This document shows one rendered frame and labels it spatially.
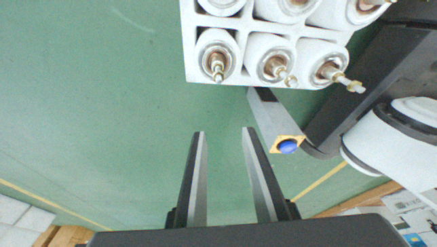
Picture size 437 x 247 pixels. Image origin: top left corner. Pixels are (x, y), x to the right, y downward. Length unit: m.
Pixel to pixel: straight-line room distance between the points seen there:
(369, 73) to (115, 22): 0.83
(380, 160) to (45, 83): 1.15
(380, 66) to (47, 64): 1.14
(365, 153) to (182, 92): 0.62
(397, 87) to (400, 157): 0.25
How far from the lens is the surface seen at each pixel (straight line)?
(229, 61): 0.28
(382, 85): 0.63
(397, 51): 0.64
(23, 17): 0.78
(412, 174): 0.51
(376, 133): 0.48
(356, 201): 2.61
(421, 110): 0.49
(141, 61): 0.60
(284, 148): 0.37
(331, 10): 0.36
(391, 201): 2.48
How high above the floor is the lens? 0.52
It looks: 48 degrees down
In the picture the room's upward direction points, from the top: 177 degrees clockwise
